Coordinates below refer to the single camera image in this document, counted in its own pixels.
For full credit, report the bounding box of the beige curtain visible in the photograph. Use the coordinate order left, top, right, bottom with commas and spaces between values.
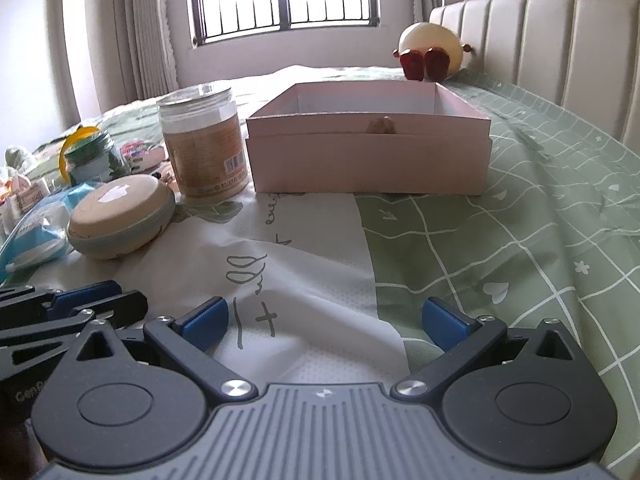
85, 0, 178, 112

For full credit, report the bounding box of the green checked bedsheet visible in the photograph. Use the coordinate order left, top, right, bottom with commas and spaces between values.
11, 73, 639, 479

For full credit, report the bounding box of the beige oval zip case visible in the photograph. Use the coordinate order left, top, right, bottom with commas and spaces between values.
66, 174, 176, 260

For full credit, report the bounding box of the blue tissue pack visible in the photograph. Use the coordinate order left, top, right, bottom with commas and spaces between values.
1, 182, 102, 282

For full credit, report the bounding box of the pink cardboard box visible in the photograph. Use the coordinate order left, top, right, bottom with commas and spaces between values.
246, 80, 491, 196

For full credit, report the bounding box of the colourful snack packet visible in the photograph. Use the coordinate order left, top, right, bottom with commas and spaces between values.
120, 139, 167, 174

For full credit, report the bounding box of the green lid glass jar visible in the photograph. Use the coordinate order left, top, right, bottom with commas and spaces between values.
63, 130, 130, 185

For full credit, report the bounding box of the yellow silicone band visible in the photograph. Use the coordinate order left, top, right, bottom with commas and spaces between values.
57, 124, 101, 182

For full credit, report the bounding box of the cream round plush toy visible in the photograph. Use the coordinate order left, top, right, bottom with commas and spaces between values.
393, 22, 473, 84

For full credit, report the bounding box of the cream padded headboard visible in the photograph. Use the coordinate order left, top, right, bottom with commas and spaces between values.
430, 0, 639, 151

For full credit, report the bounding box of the clear jar brown label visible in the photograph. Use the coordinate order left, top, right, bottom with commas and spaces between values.
157, 80, 250, 203

